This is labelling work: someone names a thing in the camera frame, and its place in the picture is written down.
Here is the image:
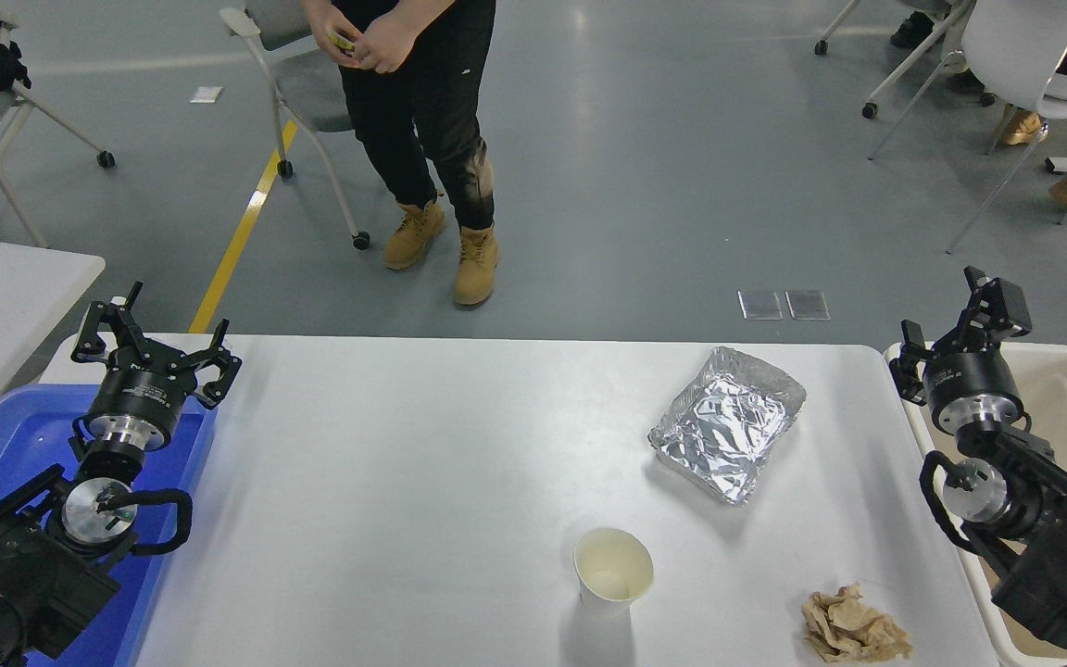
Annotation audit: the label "grey wheeled office chair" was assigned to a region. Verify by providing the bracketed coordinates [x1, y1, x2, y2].
[220, 0, 372, 251]

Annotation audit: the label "person's left hand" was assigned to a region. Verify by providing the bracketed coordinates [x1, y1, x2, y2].
[355, 11, 419, 73]

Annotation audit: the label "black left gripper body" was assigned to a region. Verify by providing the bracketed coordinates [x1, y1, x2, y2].
[86, 361, 196, 433]

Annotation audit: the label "person's right hand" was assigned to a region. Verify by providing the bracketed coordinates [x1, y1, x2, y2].
[309, 5, 358, 66]

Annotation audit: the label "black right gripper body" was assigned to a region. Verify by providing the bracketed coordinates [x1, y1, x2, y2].
[924, 350, 1023, 422]

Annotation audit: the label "crumpled tan paper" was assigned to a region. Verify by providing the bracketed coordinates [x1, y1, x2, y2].
[801, 583, 914, 664]

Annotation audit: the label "silver foil tray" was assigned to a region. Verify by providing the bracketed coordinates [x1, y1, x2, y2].
[648, 346, 808, 507]

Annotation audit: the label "white paper cup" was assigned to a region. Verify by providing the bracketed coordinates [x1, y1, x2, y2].
[573, 528, 655, 619]

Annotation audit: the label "white shell chair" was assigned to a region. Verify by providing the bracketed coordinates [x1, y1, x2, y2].
[870, 0, 1067, 254]

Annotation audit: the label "wheeled chair white legs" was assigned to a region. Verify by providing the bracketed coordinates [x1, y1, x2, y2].
[814, 0, 998, 120]

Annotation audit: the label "blue plastic tray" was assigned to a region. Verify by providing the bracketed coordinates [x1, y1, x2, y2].
[0, 384, 218, 667]

